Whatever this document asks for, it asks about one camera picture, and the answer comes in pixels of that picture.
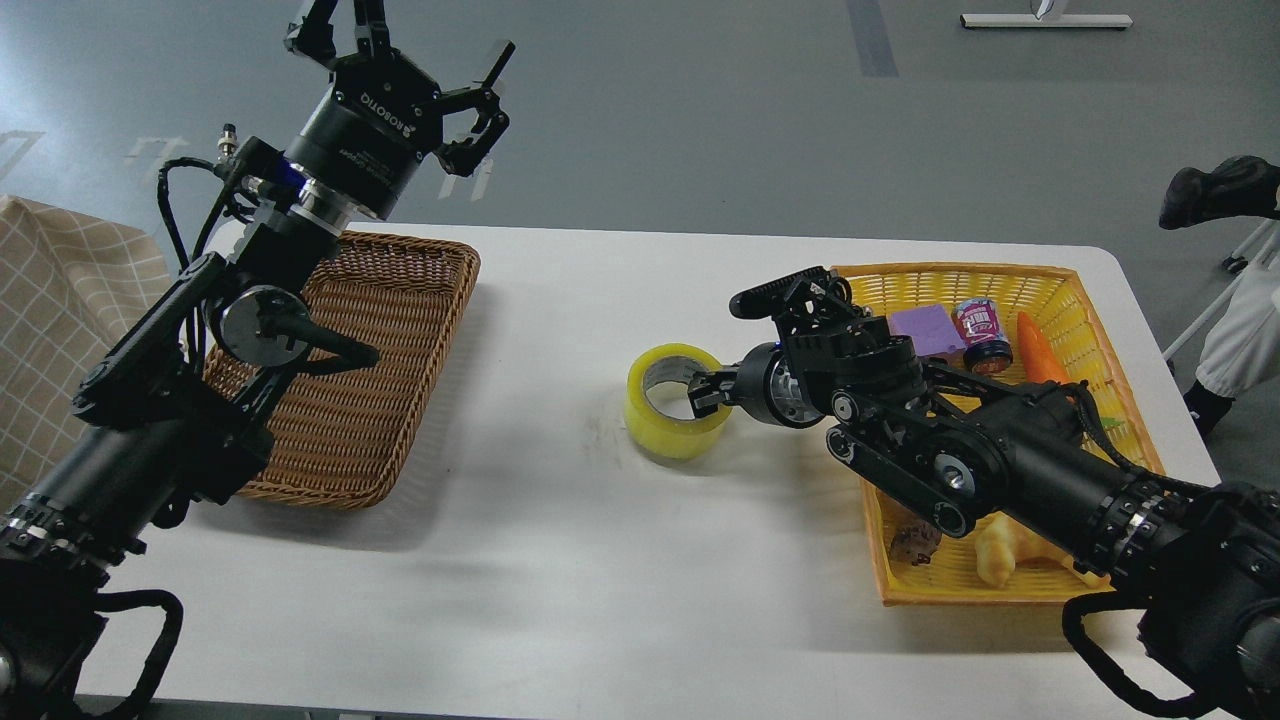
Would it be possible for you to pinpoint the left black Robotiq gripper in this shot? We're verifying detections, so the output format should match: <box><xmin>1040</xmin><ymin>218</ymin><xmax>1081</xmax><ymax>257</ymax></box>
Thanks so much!
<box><xmin>283</xmin><ymin>0</ymin><xmax>518</xmax><ymax>222</ymax></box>

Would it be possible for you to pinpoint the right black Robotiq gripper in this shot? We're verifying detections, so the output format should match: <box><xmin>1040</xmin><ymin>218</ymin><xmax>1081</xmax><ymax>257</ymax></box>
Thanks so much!
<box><xmin>687</xmin><ymin>343</ymin><xmax>826</xmax><ymax>429</ymax></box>

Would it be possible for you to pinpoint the yellow tape roll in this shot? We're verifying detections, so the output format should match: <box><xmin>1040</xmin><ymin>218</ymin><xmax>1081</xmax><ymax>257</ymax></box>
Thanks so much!
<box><xmin>623</xmin><ymin>343</ymin><xmax>731</xmax><ymax>461</ymax></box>

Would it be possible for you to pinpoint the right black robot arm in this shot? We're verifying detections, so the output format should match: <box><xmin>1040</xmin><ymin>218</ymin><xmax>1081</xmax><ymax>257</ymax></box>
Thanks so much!
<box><xmin>687</xmin><ymin>266</ymin><xmax>1279</xmax><ymax>719</ymax></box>

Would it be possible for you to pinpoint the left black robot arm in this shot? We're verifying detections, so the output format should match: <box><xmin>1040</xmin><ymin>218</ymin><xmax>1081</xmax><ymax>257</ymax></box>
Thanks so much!
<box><xmin>3</xmin><ymin>1</ymin><xmax>515</xmax><ymax>719</ymax></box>

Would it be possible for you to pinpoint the purple foam block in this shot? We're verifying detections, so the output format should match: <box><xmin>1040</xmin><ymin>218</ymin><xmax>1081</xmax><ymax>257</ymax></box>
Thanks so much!
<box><xmin>887</xmin><ymin>304</ymin><xmax>966</xmax><ymax>365</ymax></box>

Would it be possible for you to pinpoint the brown toy animal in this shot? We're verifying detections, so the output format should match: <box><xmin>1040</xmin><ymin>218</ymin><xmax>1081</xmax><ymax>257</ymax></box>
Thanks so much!
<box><xmin>886</xmin><ymin>520</ymin><xmax>943</xmax><ymax>568</ymax></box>

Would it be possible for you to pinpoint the small red can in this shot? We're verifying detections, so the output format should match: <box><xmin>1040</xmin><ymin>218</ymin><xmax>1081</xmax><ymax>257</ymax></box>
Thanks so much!
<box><xmin>952</xmin><ymin>297</ymin><xmax>1014</xmax><ymax>375</ymax></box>

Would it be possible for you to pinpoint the toy croissant bread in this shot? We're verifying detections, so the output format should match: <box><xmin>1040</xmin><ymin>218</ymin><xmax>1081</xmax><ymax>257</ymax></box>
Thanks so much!
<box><xmin>974</xmin><ymin>514</ymin><xmax>1108</xmax><ymax>589</ymax></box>

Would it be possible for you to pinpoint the orange toy carrot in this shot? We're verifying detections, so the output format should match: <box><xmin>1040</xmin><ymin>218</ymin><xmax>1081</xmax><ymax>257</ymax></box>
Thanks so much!
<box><xmin>1016</xmin><ymin>311</ymin><xmax>1087</xmax><ymax>386</ymax></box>

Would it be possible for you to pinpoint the yellow plastic basket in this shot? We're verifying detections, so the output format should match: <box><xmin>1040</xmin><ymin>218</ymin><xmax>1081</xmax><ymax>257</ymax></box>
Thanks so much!
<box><xmin>838</xmin><ymin>261</ymin><xmax>1164</xmax><ymax>606</ymax></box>

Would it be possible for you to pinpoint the brown wicker basket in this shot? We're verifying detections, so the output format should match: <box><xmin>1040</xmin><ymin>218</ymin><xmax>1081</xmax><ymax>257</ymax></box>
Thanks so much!
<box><xmin>239</xmin><ymin>231</ymin><xmax>481</xmax><ymax>510</ymax></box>

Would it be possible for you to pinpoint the beige checkered cloth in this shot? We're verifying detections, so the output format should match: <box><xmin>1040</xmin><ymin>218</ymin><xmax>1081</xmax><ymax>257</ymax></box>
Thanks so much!
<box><xmin>1</xmin><ymin>195</ymin><xmax>172</xmax><ymax>507</ymax></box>

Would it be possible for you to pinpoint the white stand base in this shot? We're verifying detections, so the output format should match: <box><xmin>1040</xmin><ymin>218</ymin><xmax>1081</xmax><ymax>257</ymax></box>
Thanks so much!
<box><xmin>960</xmin><ymin>1</ymin><xmax>1134</xmax><ymax>31</ymax></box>

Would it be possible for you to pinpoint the seated person in beige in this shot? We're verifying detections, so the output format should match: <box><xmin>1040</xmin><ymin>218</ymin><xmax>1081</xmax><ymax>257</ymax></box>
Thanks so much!
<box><xmin>1158</xmin><ymin>155</ymin><xmax>1279</xmax><ymax>437</ymax></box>

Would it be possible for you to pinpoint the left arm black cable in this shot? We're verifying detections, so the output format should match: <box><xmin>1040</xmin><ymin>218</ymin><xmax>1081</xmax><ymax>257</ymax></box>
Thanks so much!
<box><xmin>156</xmin><ymin>158</ymin><xmax>241</xmax><ymax>275</ymax></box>

